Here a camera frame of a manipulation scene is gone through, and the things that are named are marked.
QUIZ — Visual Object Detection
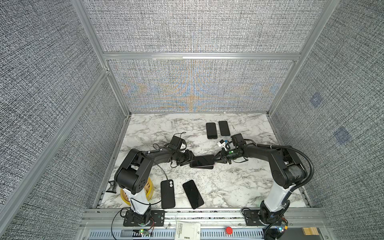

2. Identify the yellow tape roll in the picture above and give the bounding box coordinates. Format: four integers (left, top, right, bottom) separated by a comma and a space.
120, 178, 154, 207

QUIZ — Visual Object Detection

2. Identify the wooden block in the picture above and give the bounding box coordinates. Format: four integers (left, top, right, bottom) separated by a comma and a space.
302, 227, 320, 236

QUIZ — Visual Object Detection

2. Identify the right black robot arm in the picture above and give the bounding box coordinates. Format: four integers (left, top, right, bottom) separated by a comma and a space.
214, 144, 309, 225

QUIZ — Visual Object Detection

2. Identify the aluminium frame rail front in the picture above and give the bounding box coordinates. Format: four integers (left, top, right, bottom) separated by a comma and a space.
80, 208, 331, 229

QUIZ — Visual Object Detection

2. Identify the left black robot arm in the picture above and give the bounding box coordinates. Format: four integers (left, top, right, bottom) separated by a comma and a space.
114, 147, 195, 217

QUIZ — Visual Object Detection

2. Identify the small black clip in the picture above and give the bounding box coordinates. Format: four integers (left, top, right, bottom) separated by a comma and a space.
106, 180, 119, 194

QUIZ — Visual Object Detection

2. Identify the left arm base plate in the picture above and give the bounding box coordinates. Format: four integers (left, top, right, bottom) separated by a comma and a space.
123, 210, 165, 228

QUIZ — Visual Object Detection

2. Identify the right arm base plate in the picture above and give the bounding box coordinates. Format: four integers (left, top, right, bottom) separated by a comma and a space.
241, 208, 264, 226

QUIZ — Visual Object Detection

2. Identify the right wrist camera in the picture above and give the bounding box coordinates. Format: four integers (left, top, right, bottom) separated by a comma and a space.
217, 134, 246, 151

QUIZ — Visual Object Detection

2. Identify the red emergency button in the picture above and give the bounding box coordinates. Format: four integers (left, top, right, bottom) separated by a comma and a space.
226, 227, 233, 235

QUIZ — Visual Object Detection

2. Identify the black case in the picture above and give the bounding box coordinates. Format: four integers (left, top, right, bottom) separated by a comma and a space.
190, 162, 214, 170
161, 180, 176, 210

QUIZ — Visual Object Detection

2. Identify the black phone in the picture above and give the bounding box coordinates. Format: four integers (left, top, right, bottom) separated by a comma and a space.
191, 155, 215, 166
206, 123, 218, 140
183, 180, 205, 209

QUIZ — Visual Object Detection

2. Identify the white paper label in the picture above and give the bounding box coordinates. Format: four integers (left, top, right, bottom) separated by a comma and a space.
175, 221, 201, 240

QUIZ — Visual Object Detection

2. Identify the black phone screen up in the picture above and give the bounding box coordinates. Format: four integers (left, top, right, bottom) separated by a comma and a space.
219, 121, 231, 136

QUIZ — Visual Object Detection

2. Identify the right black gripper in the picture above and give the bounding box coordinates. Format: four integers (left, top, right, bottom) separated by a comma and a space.
211, 148, 239, 165

